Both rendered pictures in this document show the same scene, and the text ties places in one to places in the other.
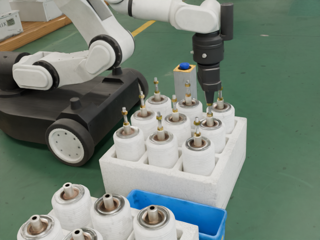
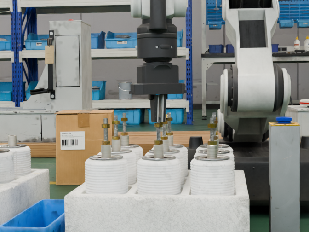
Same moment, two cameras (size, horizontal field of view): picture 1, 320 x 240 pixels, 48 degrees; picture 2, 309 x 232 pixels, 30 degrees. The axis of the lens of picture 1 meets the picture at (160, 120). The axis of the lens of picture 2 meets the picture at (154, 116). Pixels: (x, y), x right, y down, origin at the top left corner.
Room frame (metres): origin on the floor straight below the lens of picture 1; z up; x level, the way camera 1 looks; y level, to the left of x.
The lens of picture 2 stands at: (0.54, -1.35, 0.41)
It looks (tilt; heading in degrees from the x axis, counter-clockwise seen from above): 3 degrees down; 70
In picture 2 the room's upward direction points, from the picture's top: 1 degrees counter-clockwise
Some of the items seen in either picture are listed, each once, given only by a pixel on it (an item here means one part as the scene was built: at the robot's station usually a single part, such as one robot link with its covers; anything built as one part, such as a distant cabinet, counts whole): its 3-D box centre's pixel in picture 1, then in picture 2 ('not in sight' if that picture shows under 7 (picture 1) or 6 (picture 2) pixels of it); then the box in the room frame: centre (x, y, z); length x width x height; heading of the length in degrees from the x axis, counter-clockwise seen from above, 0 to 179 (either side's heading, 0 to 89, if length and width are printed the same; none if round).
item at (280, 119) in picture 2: (184, 66); (283, 121); (1.33, -0.12, 0.32); 0.04 x 0.04 x 0.02
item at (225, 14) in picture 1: (212, 24); (161, 13); (0.98, -0.17, 0.57); 0.11 x 0.11 x 0.11; 72
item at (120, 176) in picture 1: (178, 158); (165, 217); (1.03, -0.05, 0.09); 0.39 x 0.39 x 0.18; 63
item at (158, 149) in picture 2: (210, 120); (158, 152); (0.98, -0.16, 0.26); 0.02 x 0.02 x 0.03
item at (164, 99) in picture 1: (157, 99); (214, 146); (1.19, 0.00, 0.25); 0.08 x 0.08 x 0.01
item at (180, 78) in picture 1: (186, 103); (283, 187); (1.33, -0.12, 0.16); 0.07 x 0.07 x 0.31; 63
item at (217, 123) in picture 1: (210, 124); (158, 158); (0.98, -0.16, 0.25); 0.08 x 0.08 x 0.01
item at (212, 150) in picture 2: (220, 104); (212, 152); (1.09, -0.21, 0.26); 0.02 x 0.02 x 0.03
